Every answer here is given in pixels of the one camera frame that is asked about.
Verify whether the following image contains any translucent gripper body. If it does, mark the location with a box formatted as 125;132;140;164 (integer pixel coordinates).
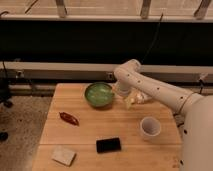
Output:
114;88;136;109

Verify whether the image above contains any green ceramic bowl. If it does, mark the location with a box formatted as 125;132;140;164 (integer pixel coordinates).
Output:
84;82;114;108

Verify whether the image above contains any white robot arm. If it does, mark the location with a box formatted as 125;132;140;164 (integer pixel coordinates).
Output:
114;59;213;171

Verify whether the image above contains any white paper cup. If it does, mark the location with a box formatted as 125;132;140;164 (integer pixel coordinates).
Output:
140;117;161;140

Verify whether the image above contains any black smartphone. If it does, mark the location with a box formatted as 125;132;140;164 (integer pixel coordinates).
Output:
96;138;121;153

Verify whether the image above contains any red chili pepper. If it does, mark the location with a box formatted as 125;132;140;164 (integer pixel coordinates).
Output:
59;112;79;126

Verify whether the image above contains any beige sponge block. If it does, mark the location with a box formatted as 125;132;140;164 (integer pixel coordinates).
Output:
51;146;76;166

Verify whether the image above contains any black chair base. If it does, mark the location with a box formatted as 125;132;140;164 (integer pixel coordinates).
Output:
0;63;13;142

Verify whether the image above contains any black hanging cable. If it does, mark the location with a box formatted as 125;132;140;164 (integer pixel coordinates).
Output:
139;13;164;65

